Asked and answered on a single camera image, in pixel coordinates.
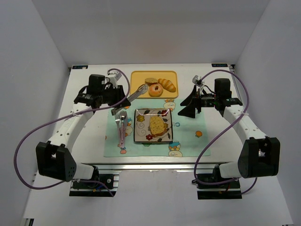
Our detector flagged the metal food tongs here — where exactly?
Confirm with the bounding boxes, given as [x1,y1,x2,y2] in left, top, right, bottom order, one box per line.
[111,84,148,115]

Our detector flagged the herb bread slice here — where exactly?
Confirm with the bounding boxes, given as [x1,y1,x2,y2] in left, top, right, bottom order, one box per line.
[149,116,168,137]

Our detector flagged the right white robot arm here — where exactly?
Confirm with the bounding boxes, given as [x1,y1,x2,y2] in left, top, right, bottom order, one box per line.
[178,76,280,181]

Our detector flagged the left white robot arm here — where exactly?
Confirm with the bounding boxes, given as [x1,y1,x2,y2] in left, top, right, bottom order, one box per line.
[36,71,129,182]

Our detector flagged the small round bread slice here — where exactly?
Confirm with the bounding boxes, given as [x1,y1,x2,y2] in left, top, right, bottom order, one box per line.
[144,78,158,86]

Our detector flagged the yellow plastic tray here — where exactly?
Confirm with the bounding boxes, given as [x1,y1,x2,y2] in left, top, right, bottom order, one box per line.
[130,71,179,99]

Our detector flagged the mint cartoon placemat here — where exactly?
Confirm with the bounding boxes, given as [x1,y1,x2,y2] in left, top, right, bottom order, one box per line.
[103,98,209,157]

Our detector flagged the golden croissant roll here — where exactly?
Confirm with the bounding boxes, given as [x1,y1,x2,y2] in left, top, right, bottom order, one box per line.
[158,79,176,92]

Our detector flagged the glazed bagel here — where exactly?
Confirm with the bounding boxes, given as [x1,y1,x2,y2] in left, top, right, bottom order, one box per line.
[149,84,163,97]

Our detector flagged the left blue label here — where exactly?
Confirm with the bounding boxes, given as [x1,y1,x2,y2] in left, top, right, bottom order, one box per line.
[72,65,88,70]

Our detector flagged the blue label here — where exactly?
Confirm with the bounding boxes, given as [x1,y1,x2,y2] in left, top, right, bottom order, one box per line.
[211,63,228,67]
[72,65,88,70]

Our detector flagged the floral square plate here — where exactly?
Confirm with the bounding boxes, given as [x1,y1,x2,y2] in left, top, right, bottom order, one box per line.
[134,108,173,143]

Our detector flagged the right blue label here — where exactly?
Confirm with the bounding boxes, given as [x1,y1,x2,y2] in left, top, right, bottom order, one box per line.
[211,63,228,67]

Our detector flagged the pink handled spoon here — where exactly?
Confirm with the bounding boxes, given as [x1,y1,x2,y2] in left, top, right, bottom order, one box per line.
[119,111,127,148]

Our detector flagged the pink handled fork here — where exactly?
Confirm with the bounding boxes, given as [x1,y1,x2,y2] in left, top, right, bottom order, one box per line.
[115,113,122,147]

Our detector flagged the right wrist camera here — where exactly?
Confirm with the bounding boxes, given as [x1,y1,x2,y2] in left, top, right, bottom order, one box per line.
[192,75,205,94]

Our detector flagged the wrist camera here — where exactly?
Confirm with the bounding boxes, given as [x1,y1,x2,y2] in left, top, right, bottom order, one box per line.
[105,72,122,89]
[192,75,205,94]

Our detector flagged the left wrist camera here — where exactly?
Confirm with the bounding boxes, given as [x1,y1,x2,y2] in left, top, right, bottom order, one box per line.
[105,72,122,89]

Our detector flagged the aluminium front rail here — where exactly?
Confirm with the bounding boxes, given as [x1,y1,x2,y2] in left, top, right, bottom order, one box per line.
[43,161,267,171]

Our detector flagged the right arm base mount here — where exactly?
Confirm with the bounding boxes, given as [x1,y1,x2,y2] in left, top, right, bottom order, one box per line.
[191,168,242,200]

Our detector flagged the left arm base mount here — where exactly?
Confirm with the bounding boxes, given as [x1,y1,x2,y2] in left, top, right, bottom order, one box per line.
[69,166,117,197]

